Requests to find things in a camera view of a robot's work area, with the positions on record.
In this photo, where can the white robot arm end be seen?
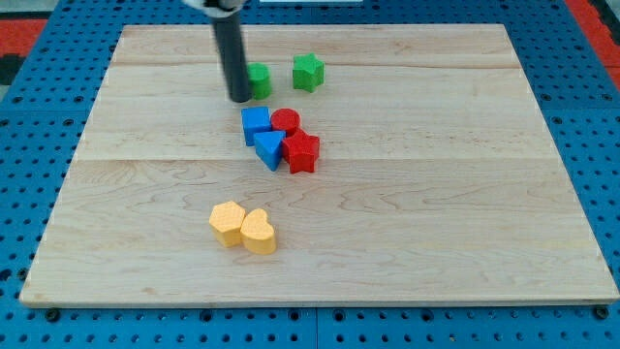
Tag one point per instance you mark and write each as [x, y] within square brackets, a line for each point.
[216, 8]

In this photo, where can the yellow heart block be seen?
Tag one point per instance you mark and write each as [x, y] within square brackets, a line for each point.
[257, 234]

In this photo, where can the yellow hexagon block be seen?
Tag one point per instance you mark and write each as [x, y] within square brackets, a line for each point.
[225, 221]

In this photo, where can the red star block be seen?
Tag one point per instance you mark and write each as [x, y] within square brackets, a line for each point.
[301, 151]

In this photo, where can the blue triangle block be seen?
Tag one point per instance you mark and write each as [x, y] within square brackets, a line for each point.
[268, 146]

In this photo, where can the red cylinder block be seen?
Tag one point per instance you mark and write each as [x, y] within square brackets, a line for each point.
[287, 120]

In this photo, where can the light wooden board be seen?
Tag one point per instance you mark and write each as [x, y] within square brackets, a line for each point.
[438, 182]

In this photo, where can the blue cube block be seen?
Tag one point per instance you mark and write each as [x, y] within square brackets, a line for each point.
[255, 120]

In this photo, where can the green star block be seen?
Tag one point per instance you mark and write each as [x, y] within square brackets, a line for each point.
[308, 72]

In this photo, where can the green cylinder block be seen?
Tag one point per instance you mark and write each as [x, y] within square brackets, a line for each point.
[260, 82]

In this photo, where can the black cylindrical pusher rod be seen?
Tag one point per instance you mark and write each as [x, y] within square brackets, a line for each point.
[230, 45]

